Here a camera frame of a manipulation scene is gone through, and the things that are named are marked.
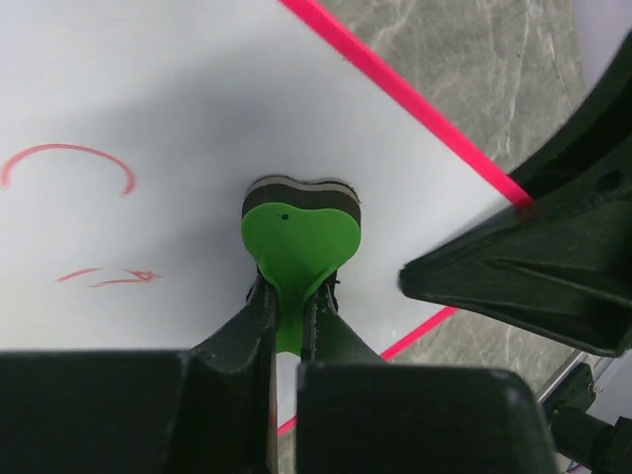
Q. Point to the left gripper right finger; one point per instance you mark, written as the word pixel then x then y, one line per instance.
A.
pixel 327 338

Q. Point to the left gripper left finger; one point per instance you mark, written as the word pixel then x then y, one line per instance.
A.
pixel 231 392

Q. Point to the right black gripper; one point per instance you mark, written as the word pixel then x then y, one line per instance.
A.
pixel 564 275

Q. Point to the green whiteboard eraser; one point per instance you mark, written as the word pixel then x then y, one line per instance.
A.
pixel 299 234

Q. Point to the pink framed whiteboard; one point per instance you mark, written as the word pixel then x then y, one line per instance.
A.
pixel 131 130

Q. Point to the aluminium mounting rail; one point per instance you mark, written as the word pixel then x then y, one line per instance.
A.
pixel 577 381

